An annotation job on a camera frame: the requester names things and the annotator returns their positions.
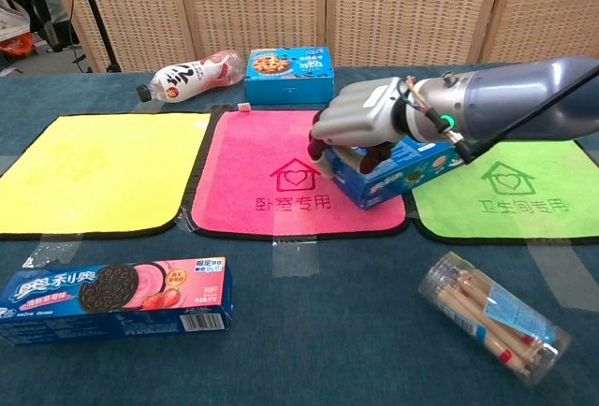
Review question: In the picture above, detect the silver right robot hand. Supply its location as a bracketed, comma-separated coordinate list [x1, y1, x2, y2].
[306, 76, 409, 176]

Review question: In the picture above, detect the dark blue Oreo box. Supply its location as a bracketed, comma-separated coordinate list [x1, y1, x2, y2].
[322, 137, 469, 210]

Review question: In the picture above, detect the light blue chocolate-chip cookie box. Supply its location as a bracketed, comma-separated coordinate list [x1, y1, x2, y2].
[243, 46, 336, 105]

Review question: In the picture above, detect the plastic drink bottle white label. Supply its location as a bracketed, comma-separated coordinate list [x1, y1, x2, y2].
[135, 49, 247, 104]

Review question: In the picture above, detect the Oreo box with strawberry picture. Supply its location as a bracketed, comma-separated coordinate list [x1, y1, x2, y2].
[0, 256, 234, 347]

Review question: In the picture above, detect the pink cloth with house print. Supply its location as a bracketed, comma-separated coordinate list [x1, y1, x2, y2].
[185, 105, 413, 240]

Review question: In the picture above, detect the woven wooden folding screen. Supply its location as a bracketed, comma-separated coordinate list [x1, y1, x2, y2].
[42, 0, 599, 73]

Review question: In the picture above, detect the clear tape strip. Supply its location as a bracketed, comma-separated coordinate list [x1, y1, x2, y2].
[527, 241, 599, 310]
[271, 232, 322, 279]
[22, 233, 84, 270]

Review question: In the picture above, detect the green cloth with house print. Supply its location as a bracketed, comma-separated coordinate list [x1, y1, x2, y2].
[410, 137, 599, 246]

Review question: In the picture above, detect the clear jar of biscuit sticks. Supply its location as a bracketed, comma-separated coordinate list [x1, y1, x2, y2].
[417, 251, 572, 387]

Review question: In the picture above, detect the yellow cloth with black edge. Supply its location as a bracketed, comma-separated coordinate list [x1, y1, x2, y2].
[0, 112, 212, 241]

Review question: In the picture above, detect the black tripod stand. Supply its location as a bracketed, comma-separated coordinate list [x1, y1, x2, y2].
[69, 0, 122, 74]

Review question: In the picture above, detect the black office chair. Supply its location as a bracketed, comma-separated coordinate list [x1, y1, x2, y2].
[0, 0, 81, 54]

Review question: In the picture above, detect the orange plastic bag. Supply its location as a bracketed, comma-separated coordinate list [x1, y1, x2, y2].
[0, 34, 37, 57]

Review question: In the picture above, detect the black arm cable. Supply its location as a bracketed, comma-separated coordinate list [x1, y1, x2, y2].
[437, 65, 599, 165]

